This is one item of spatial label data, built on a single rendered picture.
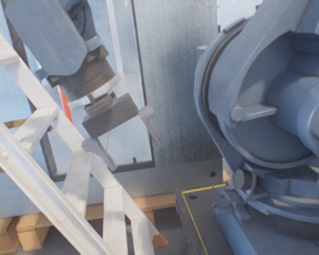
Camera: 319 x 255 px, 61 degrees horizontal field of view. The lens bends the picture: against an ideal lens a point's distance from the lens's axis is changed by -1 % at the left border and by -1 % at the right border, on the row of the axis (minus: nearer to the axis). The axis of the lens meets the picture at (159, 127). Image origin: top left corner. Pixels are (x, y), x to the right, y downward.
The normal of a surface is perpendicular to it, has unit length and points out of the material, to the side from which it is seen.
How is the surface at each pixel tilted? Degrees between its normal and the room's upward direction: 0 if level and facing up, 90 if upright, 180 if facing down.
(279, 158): 90
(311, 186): 90
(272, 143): 90
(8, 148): 88
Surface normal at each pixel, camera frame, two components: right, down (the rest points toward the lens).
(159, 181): 0.11, 0.33
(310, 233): -0.37, 0.36
